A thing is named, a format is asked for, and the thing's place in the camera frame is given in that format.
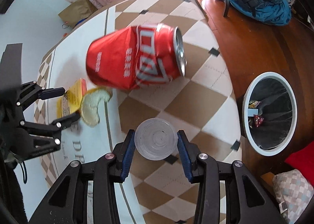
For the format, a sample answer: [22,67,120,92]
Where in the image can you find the yellow red cardboard box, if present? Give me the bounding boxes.
[56,78,87,118]

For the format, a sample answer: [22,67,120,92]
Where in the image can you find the brown paper bag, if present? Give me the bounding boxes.
[58,0,97,28]

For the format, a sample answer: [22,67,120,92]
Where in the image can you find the red crushed soda can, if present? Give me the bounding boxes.
[86,23,186,91]

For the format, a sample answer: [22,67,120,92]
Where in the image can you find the colourful snack wrappers in bin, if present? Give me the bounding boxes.
[248,100,261,109]

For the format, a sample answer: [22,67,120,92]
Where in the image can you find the checkered tablecloth on table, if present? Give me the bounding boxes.
[33,0,242,224]

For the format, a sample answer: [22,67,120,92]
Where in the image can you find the clear round plastic lid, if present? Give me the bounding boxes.
[134,118,178,161]

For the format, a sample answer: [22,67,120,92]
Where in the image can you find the red blanket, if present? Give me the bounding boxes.
[285,141,314,186]

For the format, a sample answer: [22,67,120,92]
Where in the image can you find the red snack wrapper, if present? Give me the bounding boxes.
[253,115,264,127]

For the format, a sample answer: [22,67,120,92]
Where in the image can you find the white round trash bin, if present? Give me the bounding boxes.
[242,72,298,156]

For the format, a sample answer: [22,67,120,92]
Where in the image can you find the grey flat box in bin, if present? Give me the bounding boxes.
[247,108,259,117]

